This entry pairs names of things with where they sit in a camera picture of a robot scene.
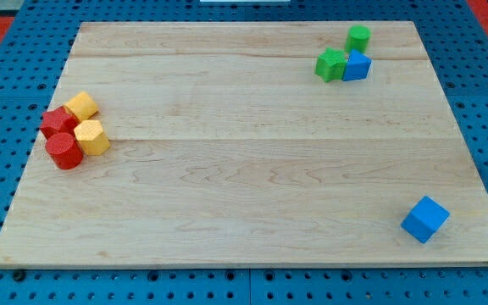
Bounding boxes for blue cube block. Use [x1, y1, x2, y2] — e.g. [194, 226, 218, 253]
[401, 196, 450, 243]

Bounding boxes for wooden board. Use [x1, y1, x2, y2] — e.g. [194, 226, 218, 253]
[0, 21, 488, 269]

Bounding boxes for green star block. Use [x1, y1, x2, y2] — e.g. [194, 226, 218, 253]
[314, 47, 347, 83]

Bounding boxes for blue triangular prism block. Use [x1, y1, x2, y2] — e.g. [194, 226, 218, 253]
[342, 50, 372, 81]

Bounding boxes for yellow hexagon block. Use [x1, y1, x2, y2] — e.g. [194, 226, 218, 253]
[74, 119, 110, 156]

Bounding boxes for green cylinder block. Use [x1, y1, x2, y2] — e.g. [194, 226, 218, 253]
[345, 25, 371, 53]

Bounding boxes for yellow rounded block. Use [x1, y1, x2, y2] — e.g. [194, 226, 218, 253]
[64, 91, 99, 122]

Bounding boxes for red cylinder block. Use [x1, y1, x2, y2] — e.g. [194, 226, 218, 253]
[45, 132, 83, 170]

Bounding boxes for red star block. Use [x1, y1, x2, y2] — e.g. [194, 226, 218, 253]
[40, 107, 79, 140]

